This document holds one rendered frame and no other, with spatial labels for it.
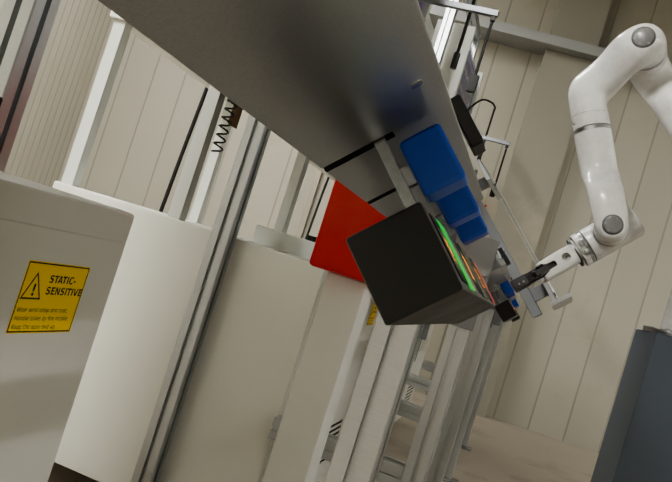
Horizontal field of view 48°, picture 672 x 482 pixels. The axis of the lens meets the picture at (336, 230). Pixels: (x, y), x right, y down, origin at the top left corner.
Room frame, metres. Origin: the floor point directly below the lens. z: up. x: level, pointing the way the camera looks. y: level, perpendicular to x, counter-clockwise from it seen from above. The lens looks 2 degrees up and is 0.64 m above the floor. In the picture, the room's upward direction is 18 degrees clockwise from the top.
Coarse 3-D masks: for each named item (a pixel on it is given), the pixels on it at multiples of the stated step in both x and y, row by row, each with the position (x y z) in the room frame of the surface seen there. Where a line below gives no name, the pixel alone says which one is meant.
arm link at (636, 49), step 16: (624, 32) 1.77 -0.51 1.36; (640, 32) 1.73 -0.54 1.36; (656, 32) 1.73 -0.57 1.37; (608, 48) 1.81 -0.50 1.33; (624, 48) 1.76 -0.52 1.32; (640, 48) 1.73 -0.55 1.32; (656, 48) 1.73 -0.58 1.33; (592, 64) 1.86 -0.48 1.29; (608, 64) 1.81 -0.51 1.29; (624, 64) 1.77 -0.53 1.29; (640, 64) 1.75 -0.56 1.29; (656, 64) 1.78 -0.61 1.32; (576, 80) 1.87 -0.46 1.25; (592, 80) 1.84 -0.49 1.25; (608, 80) 1.82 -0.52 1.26; (624, 80) 1.80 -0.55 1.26; (576, 96) 1.86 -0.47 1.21; (592, 96) 1.84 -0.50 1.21; (608, 96) 1.85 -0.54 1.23; (576, 112) 1.85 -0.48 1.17; (592, 112) 1.83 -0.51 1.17; (608, 112) 1.85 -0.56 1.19; (576, 128) 1.86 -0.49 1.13
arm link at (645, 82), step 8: (664, 64) 1.82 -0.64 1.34; (640, 72) 1.82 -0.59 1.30; (648, 72) 1.82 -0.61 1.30; (656, 72) 1.83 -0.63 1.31; (664, 72) 1.83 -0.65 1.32; (632, 80) 1.89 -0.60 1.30; (640, 80) 1.86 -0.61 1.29; (648, 80) 1.85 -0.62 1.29; (656, 80) 1.83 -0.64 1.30; (664, 80) 1.82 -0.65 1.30; (640, 88) 1.87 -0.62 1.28; (648, 88) 1.84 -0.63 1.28; (656, 88) 1.82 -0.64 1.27; (664, 88) 1.79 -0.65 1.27; (648, 96) 1.84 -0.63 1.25; (656, 96) 1.80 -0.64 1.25; (664, 96) 1.77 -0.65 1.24; (648, 104) 1.84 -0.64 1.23; (656, 104) 1.79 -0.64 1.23; (664, 104) 1.77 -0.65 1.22; (656, 112) 1.80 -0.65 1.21; (664, 112) 1.77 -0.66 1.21; (664, 120) 1.78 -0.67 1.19; (664, 128) 1.80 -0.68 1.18
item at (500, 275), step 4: (500, 260) 1.42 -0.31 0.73; (500, 264) 1.42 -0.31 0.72; (504, 264) 1.42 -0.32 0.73; (500, 268) 1.45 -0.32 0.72; (504, 268) 1.50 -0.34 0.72; (492, 272) 1.44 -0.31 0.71; (496, 272) 1.49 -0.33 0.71; (500, 272) 1.54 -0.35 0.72; (504, 272) 1.60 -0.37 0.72; (508, 272) 1.66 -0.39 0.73; (492, 276) 1.54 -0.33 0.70; (496, 276) 1.59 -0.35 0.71; (500, 276) 1.65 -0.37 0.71; (504, 276) 1.71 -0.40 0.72; (508, 276) 1.78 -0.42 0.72; (488, 280) 1.58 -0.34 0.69; (492, 280) 1.64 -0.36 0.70; (496, 280) 1.70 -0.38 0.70; (500, 280) 1.77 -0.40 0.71; (504, 280) 1.85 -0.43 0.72; (508, 280) 1.93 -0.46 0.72; (488, 284) 1.69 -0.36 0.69; (492, 284) 1.76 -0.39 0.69; (488, 288) 1.82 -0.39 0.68; (492, 288) 1.90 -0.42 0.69
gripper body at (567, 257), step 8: (568, 240) 1.83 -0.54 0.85; (568, 248) 1.80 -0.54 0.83; (552, 256) 1.80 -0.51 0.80; (560, 256) 1.80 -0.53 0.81; (568, 256) 1.80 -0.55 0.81; (576, 256) 1.79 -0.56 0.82; (536, 264) 1.82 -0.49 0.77; (560, 264) 1.80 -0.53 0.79; (568, 264) 1.79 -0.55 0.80; (576, 264) 1.81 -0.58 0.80; (544, 272) 1.82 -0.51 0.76; (552, 272) 1.80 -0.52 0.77; (560, 272) 1.80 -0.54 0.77; (544, 280) 1.81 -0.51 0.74
